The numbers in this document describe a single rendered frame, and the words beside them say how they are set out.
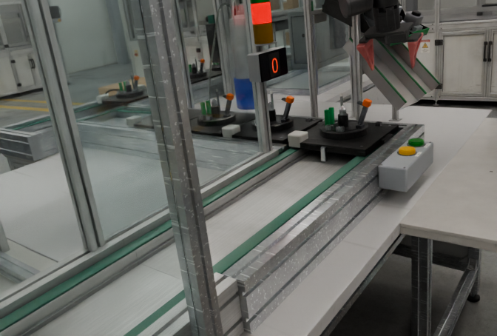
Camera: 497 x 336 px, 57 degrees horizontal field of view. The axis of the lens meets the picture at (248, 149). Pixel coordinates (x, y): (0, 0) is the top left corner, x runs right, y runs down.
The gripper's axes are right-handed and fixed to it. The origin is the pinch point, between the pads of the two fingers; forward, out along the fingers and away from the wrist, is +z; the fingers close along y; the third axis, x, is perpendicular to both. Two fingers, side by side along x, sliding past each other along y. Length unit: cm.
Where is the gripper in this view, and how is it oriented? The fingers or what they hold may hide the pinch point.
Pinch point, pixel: (392, 65)
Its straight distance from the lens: 118.0
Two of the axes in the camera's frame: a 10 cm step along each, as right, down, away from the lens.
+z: 2.4, 8.6, 4.4
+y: 8.3, 0.4, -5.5
